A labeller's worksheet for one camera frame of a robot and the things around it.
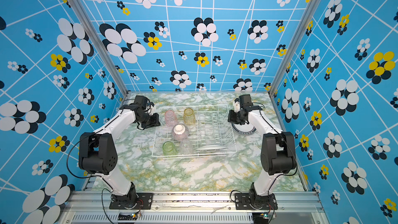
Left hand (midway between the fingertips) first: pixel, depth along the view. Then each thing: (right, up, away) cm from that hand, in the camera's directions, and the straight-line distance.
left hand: (161, 122), depth 92 cm
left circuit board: (-9, -41, -21) cm, 47 cm away
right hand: (+42, +2, +2) cm, 42 cm away
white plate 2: (+30, -12, -10) cm, 34 cm away
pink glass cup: (+5, +2, +4) cm, 7 cm away
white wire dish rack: (+19, -6, +7) cm, 21 cm away
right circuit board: (+51, -41, -22) cm, 69 cm away
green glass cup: (+6, -14, -7) cm, 17 cm away
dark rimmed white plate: (+52, -4, +4) cm, 52 cm away
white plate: (+32, -12, +2) cm, 34 cm away
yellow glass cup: (+16, +2, +13) cm, 20 cm away
